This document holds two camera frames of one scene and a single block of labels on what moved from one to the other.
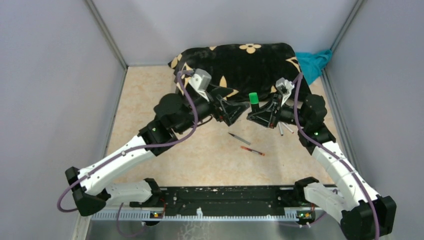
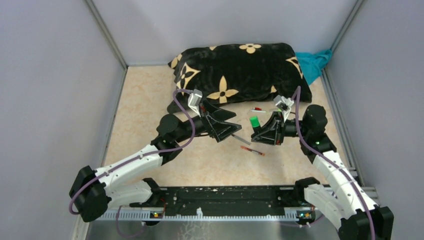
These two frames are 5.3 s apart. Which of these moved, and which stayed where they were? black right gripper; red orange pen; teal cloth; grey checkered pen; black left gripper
Moved: black right gripper; black left gripper
Stayed: red orange pen; teal cloth; grey checkered pen
